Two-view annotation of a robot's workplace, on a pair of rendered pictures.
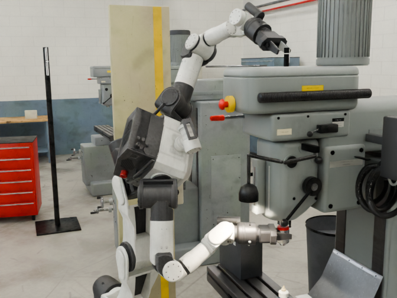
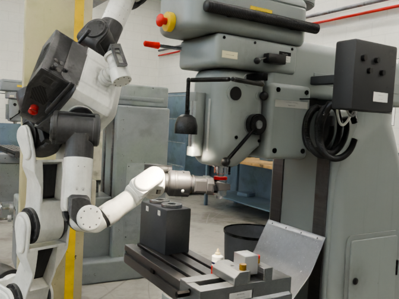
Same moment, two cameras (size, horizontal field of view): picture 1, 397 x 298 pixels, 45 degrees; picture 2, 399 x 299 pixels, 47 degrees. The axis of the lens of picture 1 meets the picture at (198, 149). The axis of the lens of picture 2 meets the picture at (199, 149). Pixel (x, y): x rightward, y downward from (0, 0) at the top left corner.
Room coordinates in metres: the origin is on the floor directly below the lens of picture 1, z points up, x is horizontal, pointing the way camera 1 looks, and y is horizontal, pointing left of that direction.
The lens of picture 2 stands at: (0.26, 0.06, 1.45)
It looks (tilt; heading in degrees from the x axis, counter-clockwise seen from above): 4 degrees down; 349
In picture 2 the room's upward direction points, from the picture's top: 3 degrees clockwise
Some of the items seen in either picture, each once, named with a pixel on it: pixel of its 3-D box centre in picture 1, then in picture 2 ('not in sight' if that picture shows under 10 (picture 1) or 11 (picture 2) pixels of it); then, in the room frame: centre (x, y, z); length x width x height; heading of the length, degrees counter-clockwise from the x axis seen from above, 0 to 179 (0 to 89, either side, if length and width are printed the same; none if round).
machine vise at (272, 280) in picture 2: not in sight; (237, 282); (1.62, -0.36, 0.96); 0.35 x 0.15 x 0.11; 110
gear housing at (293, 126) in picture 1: (295, 122); (237, 57); (1.80, -0.37, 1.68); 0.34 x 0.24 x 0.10; 111
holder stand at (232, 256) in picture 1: (240, 249); (164, 224); (2.20, -0.20, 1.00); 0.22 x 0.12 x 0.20; 24
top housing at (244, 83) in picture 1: (289, 88); (233, 18); (1.79, -0.34, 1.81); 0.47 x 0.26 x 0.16; 111
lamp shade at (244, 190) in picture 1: (248, 191); (186, 123); (1.66, -0.18, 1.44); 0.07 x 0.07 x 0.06
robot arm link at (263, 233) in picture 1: (259, 234); (193, 184); (1.79, -0.24, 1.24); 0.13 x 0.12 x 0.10; 178
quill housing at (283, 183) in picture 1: (285, 176); (225, 118); (1.79, -0.33, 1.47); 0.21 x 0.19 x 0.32; 21
